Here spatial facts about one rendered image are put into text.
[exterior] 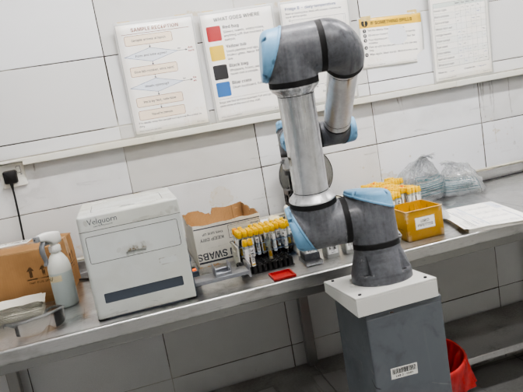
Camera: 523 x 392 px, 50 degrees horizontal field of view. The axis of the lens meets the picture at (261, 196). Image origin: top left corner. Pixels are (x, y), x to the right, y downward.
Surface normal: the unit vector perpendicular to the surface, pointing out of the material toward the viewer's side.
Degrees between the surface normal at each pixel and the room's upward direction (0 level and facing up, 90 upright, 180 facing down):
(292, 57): 98
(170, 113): 94
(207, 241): 88
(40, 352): 90
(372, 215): 83
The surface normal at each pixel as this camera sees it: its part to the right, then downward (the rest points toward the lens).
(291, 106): -0.31, 0.35
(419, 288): 0.25, 0.12
